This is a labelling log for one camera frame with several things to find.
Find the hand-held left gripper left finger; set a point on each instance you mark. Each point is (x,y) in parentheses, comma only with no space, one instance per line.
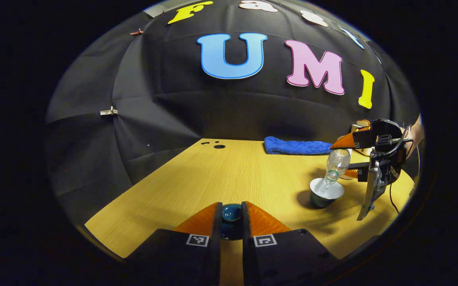
(215,262)

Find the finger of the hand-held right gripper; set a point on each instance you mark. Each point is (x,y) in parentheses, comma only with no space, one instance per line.
(364,172)
(348,141)

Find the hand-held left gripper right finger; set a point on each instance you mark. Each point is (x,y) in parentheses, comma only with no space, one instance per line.
(249,262)

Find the clear plastic water bottle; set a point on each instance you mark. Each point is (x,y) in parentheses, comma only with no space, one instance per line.
(338,159)

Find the teal teacup lid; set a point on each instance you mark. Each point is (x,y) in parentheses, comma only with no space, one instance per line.
(231,212)

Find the white toaster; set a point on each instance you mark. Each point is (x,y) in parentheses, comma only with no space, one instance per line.
(354,128)

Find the brown toast slice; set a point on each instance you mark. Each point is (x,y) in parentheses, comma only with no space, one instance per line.
(363,122)

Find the blue folded towel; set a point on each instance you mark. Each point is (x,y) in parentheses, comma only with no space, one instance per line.
(296,146)

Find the black backdrop cloth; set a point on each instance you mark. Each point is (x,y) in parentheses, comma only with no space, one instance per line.
(213,111)

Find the white cloth clip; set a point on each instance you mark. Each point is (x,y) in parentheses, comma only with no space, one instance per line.
(109,112)

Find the red cloth clip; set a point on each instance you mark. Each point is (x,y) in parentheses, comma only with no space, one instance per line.
(136,31)

